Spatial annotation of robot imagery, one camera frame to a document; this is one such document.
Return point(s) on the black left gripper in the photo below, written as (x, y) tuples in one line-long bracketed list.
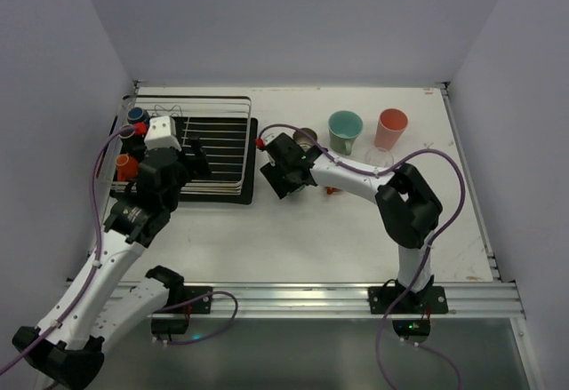
[(188, 159)]

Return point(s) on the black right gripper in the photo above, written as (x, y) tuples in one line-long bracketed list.
[(276, 170)]

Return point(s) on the orange white-ringed cup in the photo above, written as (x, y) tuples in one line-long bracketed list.
[(332, 190)]

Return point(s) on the white brown cup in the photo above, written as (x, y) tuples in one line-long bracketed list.
[(305, 137)]

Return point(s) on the large green mug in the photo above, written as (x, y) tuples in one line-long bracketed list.
[(344, 128)]

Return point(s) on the clear glass cup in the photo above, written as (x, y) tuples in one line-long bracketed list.
[(379, 157)]

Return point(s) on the pink plastic cup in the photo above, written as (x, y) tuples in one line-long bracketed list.
[(391, 125)]

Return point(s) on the small green cup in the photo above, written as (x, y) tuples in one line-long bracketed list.
[(297, 190)]

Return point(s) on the black cup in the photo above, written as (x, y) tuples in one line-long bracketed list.
[(132, 141)]

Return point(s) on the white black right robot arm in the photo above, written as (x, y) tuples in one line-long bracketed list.
[(408, 207)]

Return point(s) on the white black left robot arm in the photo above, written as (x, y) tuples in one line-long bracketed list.
[(64, 345)]

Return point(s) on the black drip tray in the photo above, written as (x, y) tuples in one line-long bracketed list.
[(249, 177)]

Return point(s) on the orange mug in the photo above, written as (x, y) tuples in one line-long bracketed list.
[(127, 168)]

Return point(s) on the blue cup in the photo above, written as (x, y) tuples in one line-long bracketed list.
[(137, 115)]

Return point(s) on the left black controller box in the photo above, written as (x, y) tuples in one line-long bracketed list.
[(166, 328)]

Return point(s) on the black controller box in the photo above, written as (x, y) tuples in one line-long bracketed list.
[(417, 330), (166, 328)]

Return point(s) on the right black controller box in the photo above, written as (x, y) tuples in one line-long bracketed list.
[(417, 330)]

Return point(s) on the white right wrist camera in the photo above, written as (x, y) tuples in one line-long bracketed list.
[(272, 154)]

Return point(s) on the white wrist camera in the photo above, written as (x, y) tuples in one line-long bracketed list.
[(272, 154), (162, 133)]

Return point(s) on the metal wire dish rack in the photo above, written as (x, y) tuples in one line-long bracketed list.
[(185, 105)]

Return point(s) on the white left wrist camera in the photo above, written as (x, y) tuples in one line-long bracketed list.
[(162, 133)]

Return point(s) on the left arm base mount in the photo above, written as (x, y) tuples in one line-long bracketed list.
[(201, 294)]

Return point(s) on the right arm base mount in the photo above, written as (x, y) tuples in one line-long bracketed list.
[(430, 300)]

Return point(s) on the aluminium right side rail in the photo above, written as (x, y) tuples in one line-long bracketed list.
[(492, 260)]

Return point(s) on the aluminium rail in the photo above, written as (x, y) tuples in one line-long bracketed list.
[(492, 260), (360, 300)]

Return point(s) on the aluminium front rail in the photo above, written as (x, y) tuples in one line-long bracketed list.
[(360, 300)]

